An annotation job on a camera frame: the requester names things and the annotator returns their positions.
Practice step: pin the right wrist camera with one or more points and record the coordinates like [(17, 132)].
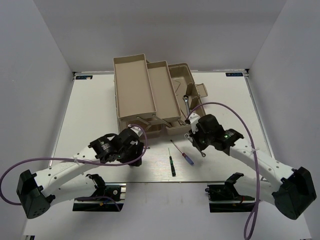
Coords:
[(194, 118)]

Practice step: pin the large silver ratchet wrench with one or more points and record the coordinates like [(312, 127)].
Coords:
[(187, 105)]

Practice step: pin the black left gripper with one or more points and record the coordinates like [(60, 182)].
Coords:
[(135, 155)]

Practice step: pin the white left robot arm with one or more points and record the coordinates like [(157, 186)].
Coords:
[(70, 179)]

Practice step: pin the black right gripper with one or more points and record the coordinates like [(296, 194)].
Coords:
[(194, 137)]

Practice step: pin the small silver combination wrench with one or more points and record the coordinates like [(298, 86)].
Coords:
[(187, 136)]

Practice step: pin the red blue handled screwdriver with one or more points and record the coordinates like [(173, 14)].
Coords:
[(185, 156)]

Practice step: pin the thin black precision screwdriver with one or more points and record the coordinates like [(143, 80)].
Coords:
[(173, 171)]

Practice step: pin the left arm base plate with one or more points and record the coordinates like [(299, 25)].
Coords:
[(112, 200)]

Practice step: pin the beige toolbox with clear lid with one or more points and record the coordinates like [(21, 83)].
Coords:
[(150, 94)]

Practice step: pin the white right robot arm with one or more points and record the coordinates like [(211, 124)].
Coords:
[(290, 190)]

